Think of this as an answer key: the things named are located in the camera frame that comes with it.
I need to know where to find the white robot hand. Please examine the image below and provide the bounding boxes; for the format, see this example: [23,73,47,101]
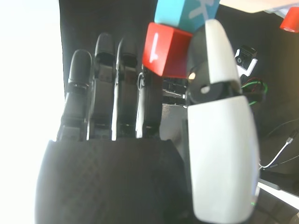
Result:
[35,18,261,224]

